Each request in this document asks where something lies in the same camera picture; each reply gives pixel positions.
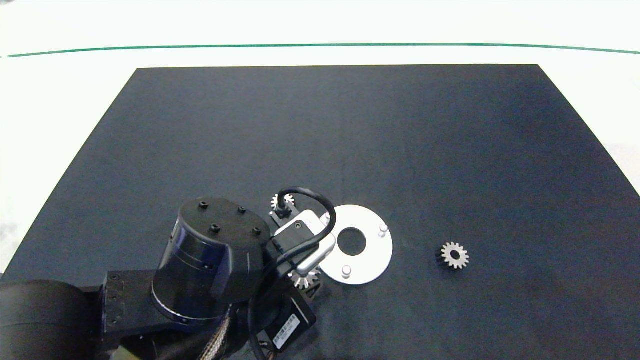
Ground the small steel spur gear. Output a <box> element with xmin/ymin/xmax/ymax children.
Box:
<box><xmin>436</xmin><ymin>241</ymin><xmax>470</xmax><ymax>271</ymax></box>
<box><xmin>270</xmin><ymin>193</ymin><xmax>296</xmax><ymax>212</ymax></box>
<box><xmin>292</xmin><ymin>267</ymin><xmax>323</xmax><ymax>291</ymax></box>

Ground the dark rectangular mat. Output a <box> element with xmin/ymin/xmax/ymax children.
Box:
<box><xmin>0</xmin><ymin>64</ymin><xmax>640</xmax><ymax>360</ymax></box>

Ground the round white plate with pins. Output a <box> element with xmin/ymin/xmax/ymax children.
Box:
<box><xmin>318</xmin><ymin>204</ymin><xmax>394</xmax><ymax>286</ymax></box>

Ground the silver boxy wrist camera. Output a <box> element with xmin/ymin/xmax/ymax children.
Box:
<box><xmin>273</xmin><ymin>209</ymin><xmax>337</xmax><ymax>276</ymax></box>

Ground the black camera cable loop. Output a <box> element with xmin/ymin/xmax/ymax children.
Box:
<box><xmin>249</xmin><ymin>186</ymin><xmax>338</xmax><ymax>360</ymax></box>

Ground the braided arm cable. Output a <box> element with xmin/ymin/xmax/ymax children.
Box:
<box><xmin>197</xmin><ymin>315</ymin><xmax>234</xmax><ymax>360</ymax></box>

